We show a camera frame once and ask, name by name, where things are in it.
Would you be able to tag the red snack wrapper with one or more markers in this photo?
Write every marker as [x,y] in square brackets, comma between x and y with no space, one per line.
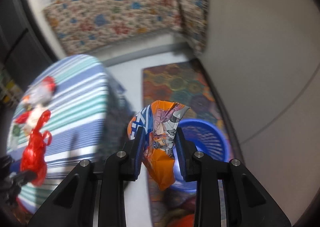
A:
[23,117]

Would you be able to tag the colourful hexagon floor mat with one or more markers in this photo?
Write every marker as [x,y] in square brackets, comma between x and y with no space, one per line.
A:
[185,83]

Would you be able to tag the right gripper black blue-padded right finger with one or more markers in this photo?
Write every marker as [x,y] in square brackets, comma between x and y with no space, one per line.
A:
[247,203]

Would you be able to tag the dark grey refrigerator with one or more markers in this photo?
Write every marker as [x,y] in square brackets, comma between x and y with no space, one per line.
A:
[24,51]

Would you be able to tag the red round lid wrapper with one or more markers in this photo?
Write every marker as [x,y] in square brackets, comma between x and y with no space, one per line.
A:
[49,82]

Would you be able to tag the red plastic bag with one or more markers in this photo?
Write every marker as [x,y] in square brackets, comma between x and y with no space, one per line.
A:
[33,155]

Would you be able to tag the floral patterned hanging cloth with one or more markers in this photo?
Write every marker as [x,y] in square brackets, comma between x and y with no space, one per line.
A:
[85,25]

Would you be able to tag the blue plastic mesh waste basket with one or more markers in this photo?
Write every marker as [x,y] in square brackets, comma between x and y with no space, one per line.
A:
[208,139]

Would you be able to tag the clear plastic box white label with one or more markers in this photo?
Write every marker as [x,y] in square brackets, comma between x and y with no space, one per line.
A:
[40,94]

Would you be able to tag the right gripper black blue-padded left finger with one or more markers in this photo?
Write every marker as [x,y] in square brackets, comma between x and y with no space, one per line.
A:
[92,194]

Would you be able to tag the orange snack chip bag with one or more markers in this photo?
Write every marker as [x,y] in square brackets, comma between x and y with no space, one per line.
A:
[160,121]

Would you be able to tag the blue striped tablecloth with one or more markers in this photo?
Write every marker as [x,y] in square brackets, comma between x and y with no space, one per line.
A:
[89,116]

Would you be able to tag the white orange torn wrapper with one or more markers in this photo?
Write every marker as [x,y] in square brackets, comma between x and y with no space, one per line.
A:
[33,118]

